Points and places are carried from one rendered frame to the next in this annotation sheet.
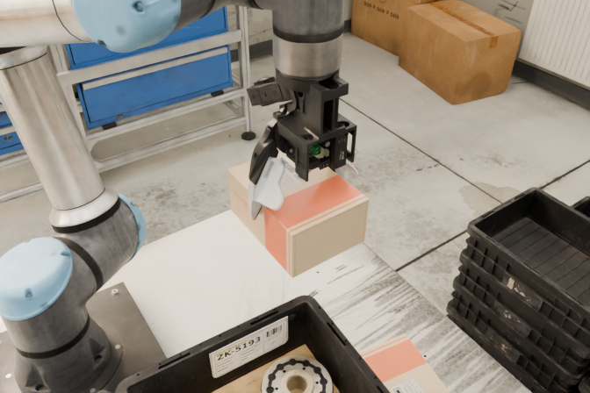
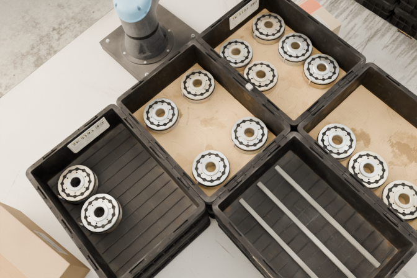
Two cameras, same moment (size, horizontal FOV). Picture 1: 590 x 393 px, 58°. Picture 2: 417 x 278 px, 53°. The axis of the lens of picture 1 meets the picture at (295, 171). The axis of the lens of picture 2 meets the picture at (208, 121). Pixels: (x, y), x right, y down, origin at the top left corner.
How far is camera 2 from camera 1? 0.59 m
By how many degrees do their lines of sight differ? 29
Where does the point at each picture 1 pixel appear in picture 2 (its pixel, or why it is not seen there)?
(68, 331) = (154, 23)
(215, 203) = not seen: outside the picture
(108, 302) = not seen: hidden behind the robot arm
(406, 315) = not seen: outside the picture
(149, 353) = (185, 30)
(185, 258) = not seen: outside the picture
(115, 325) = (162, 21)
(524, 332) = not seen: outside the picture
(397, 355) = (307, 5)
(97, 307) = not seen: hidden behind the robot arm
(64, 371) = (155, 43)
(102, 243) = not seen: outside the picture
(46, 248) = not seen: outside the picture
